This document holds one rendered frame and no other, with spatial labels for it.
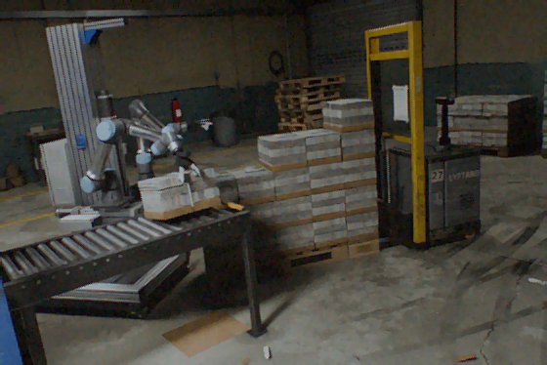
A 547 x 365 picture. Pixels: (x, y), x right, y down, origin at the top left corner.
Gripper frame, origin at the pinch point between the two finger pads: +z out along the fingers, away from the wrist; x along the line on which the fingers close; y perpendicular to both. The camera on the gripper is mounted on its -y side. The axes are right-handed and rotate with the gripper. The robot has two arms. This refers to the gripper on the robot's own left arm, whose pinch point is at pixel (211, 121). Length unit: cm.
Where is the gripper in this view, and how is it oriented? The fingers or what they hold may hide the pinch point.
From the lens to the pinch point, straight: 401.0
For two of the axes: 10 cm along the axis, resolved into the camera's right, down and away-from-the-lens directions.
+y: 0.6, 9.3, 3.7
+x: 2.0, 3.5, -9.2
